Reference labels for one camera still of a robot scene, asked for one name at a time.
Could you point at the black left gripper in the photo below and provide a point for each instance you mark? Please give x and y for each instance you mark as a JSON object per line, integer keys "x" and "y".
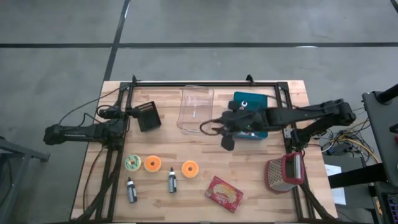
{"x": 112, "y": 112}

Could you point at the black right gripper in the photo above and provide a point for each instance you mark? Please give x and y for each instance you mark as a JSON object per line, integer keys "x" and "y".
{"x": 245, "y": 119}

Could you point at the pink food colouring bottle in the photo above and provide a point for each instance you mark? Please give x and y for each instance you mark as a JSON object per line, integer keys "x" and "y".
{"x": 250, "y": 134}

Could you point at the black food colouring bottle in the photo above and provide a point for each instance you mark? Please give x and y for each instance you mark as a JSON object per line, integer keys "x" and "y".
{"x": 244, "y": 104}
{"x": 132, "y": 193}
{"x": 172, "y": 184}

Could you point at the green frosted toy donut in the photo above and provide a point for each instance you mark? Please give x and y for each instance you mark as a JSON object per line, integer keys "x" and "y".
{"x": 128, "y": 165}

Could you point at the orange frosted toy donut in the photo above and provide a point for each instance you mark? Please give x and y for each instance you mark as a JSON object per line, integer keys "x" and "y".
{"x": 148, "y": 168}
{"x": 186, "y": 172}

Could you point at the red cookie package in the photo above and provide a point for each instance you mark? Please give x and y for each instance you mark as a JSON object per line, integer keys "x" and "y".
{"x": 222, "y": 194}

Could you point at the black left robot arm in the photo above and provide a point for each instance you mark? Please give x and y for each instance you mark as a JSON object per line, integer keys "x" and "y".
{"x": 77, "y": 133}

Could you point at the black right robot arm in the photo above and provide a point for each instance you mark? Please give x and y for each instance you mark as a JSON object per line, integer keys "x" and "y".
{"x": 304, "y": 113}

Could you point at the black slotted plastic basket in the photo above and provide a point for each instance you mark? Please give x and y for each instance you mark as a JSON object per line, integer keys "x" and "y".
{"x": 150, "y": 119}

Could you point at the clear plastic container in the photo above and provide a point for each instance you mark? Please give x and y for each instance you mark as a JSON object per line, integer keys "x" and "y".
{"x": 196, "y": 105}

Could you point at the blue plastic bin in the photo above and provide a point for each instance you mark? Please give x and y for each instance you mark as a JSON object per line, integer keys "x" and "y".
{"x": 258, "y": 98}

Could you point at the grey metal stand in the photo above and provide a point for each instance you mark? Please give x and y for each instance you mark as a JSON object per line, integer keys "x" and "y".
{"x": 18, "y": 152}

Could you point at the white paper sheet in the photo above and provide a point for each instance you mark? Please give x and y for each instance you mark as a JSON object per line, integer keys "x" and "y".
{"x": 337, "y": 193}

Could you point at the black flat bar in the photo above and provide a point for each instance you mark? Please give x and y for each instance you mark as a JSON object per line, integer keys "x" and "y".
{"x": 354, "y": 175}

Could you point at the grey equipment cart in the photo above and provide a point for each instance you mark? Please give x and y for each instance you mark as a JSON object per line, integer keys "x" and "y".
{"x": 382, "y": 130}

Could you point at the black frame clamp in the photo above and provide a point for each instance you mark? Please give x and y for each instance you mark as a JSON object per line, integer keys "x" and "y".
{"x": 249, "y": 79}
{"x": 134, "y": 79}

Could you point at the black aluminium table frame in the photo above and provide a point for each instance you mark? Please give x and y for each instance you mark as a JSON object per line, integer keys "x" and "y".
{"x": 202, "y": 84}

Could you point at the silver base bracket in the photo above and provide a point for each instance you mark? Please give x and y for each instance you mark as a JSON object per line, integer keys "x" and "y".
{"x": 288, "y": 133}

